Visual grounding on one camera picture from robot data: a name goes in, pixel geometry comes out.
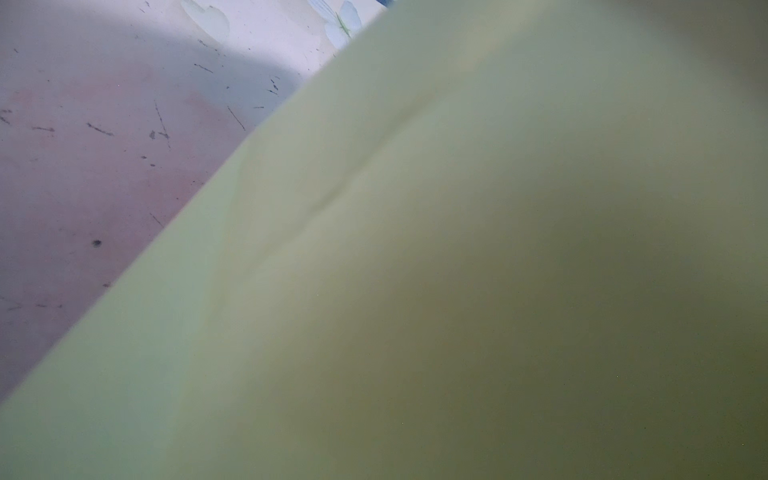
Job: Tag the floral paper gift bag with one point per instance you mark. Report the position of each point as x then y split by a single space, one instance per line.
489 240

